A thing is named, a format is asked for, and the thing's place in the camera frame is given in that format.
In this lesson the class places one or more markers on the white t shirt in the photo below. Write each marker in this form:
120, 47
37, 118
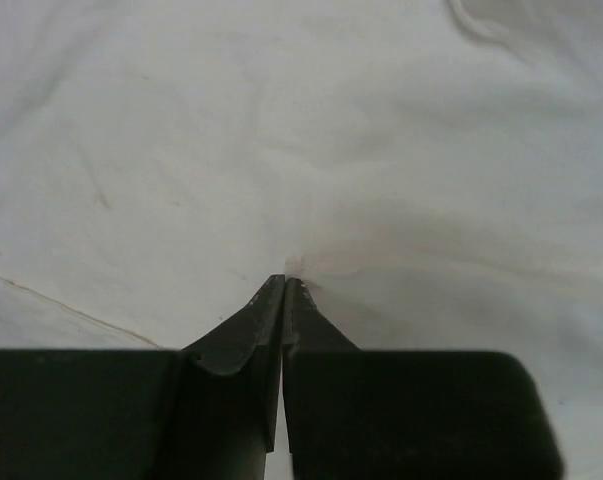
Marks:
433, 170

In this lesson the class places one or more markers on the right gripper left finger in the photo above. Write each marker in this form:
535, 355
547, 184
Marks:
207, 411

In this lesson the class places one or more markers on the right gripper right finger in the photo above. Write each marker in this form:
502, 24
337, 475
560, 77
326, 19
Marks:
442, 414

